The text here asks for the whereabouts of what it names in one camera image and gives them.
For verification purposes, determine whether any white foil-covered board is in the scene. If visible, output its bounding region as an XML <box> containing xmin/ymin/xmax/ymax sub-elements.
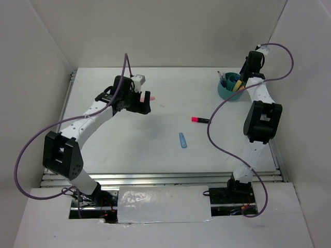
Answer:
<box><xmin>117</xmin><ymin>185</ymin><xmax>213</xmax><ymax>224</ymax></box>

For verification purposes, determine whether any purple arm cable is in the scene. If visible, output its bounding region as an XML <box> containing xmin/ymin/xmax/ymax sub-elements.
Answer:
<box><xmin>14</xmin><ymin>53</ymin><xmax>135</xmax><ymax>200</ymax></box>
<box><xmin>206</xmin><ymin>43</ymin><xmax>295</xmax><ymax>218</ymax></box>

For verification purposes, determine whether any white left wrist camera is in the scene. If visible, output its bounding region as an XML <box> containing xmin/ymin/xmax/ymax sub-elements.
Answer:
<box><xmin>131</xmin><ymin>74</ymin><xmax>146</xmax><ymax>92</ymax></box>

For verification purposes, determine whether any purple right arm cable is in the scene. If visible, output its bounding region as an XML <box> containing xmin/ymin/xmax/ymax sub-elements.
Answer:
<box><xmin>206</xmin><ymin>43</ymin><xmax>295</xmax><ymax>218</ymax></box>

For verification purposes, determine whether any yellow pastel highlighter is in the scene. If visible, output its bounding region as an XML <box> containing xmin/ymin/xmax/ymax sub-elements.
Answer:
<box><xmin>232</xmin><ymin>80</ymin><xmax>242</xmax><ymax>92</ymax></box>

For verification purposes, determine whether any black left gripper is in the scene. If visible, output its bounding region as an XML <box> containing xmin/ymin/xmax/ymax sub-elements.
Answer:
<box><xmin>122</xmin><ymin>88</ymin><xmax>151</xmax><ymax>115</ymax></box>

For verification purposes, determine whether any aluminium table frame rail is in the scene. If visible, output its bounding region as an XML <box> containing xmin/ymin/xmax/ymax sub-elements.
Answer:
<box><xmin>40</xmin><ymin>170</ymin><xmax>283</xmax><ymax>188</ymax></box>

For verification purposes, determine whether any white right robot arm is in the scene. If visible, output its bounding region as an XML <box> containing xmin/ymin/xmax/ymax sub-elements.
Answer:
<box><xmin>225</xmin><ymin>50</ymin><xmax>282</xmax><ymax>203</ymax></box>

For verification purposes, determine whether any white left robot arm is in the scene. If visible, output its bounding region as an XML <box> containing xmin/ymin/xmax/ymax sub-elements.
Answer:
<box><xmin>42</xmin><ymin>74</ymin><xmax>151</xmax><ymax>206</ymax></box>

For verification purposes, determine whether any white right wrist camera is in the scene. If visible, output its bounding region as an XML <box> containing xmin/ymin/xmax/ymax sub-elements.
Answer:
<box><xmin>255</xmin><ymin>44</ymin><xmax>269</xmax><ymax>56</ymax></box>

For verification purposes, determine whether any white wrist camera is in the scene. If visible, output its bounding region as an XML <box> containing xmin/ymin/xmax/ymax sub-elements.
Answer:
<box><xmin>131</xmin><ymin>74</ymin><xmax>146</xmax><ymax>92</ymax></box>
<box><xmin>255</xmin><ymin>44</ymin><xmax>269</xmax><ymax>56</ymax></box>

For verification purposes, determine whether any teal round compartment container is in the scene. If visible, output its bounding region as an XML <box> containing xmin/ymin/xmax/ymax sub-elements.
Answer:
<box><xmin>217</xmin><ymin>72</ymin><xmax>243</xmax><ymax>101</ymax></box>

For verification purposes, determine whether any black highlighter pink cap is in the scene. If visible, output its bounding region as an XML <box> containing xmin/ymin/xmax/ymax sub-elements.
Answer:
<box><xmin>191</xmin><ymin>117</ymin><xmax>209</xmax><ymax>123</ymax></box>

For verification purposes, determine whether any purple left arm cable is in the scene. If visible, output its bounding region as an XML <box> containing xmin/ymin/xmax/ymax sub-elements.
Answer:
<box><xmin>14</xmin><ymin>53</ymin><xmax>135</xmax><ymax>200</ymax></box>

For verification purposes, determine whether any light blue pastel highlighter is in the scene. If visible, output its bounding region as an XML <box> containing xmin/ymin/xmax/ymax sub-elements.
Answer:
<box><xmin>179</xmin><ymin>133</ymin><xmax>187</xmax><ymax>149</ymax></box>

